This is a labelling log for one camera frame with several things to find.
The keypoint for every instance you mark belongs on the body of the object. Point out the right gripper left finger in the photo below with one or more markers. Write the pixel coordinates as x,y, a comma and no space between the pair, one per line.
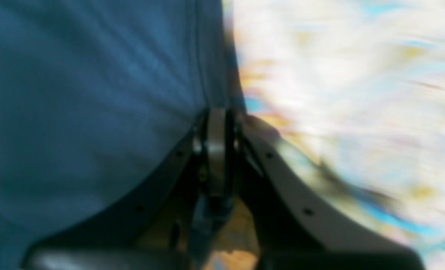
163,222

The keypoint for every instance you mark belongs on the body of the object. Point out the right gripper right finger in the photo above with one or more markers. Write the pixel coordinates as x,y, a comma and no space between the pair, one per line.
296,228

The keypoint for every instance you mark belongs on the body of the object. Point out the dark navy t-shirt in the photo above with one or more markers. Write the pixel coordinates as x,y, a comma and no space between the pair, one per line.
93,95

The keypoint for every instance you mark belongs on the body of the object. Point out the colourful patterned tablecloth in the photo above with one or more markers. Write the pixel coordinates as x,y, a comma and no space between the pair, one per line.
356,88

